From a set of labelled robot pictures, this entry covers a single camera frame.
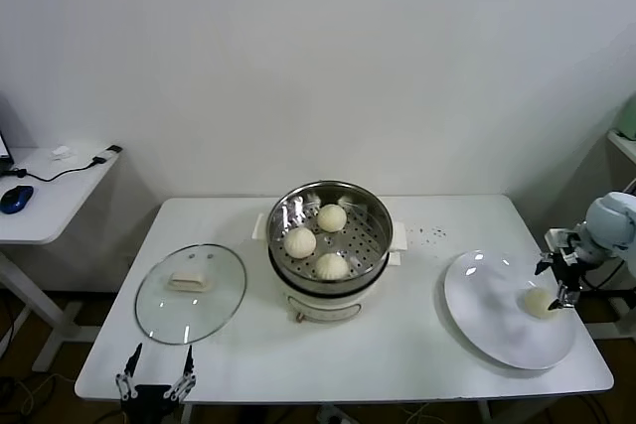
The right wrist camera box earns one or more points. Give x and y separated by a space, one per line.
561 238

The blue computer mouse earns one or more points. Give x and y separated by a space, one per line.
17 198

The white round plate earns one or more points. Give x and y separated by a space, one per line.
487 305

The laptop screen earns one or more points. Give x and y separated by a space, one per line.
4 146

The perforated steel steamer basket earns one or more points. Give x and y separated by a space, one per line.
293 205

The small white desk object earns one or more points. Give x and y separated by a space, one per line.
62 152

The white shelf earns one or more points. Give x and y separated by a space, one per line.
623 146

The white side desk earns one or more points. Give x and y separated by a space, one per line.
49 210

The round glass pot lid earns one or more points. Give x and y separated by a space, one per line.
213 305

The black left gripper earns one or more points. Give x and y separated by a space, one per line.
149 404

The white steamed baozi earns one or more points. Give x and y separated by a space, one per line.
332 266
536 302
332 218
300 243

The small black flat device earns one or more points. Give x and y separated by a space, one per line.
114 148

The pale green object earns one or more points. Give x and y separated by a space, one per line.
628 121

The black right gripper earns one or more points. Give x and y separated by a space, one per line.
569 270

